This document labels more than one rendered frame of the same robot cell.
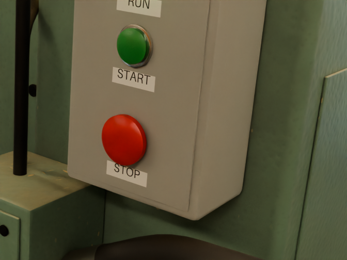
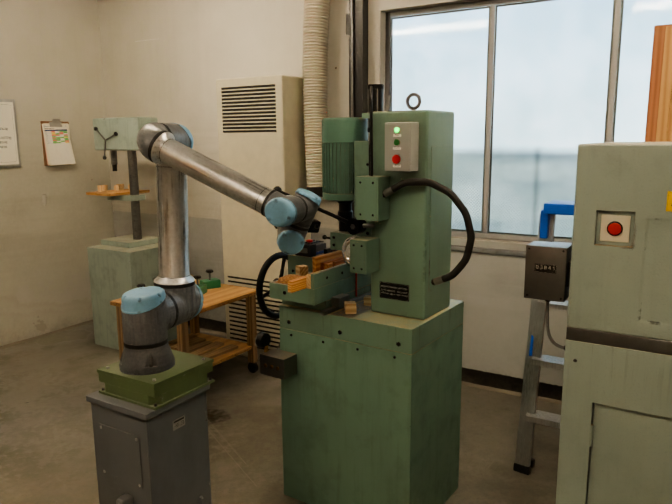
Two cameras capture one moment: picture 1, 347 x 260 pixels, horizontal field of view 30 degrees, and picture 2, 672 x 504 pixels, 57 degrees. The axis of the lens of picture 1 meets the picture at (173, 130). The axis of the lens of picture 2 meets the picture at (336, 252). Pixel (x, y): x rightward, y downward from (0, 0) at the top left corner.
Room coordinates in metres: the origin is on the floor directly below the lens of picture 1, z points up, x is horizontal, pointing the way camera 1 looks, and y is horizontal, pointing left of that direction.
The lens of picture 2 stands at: (-1.72, 0.12, 1.43)
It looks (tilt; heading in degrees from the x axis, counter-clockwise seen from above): 10 degrees down; 3
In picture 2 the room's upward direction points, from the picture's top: straight up
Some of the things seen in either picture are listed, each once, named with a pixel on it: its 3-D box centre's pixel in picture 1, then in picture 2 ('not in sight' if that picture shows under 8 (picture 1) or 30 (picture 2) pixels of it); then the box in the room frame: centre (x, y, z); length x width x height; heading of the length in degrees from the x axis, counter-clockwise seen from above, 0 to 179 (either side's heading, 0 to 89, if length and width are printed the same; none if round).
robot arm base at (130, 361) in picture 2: not in sight; (146, 352); (0.34, 0.90, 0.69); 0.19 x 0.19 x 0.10
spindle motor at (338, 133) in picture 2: not in sight; (345, 159); (0.67, 0.21, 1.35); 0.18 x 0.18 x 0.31
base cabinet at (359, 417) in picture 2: not in sight; (371, 409); (0.61, 0.11, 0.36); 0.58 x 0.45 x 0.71; 59
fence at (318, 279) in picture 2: not in sight; (357, 267); (0.68, 0.16, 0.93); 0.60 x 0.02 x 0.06; 149
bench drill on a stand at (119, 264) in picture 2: not in sight; (138, 232); (2.49, 1.73, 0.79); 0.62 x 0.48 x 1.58; 61
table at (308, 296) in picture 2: not in sight; (327, 276); (0.75, 0.29, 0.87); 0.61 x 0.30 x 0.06; 149
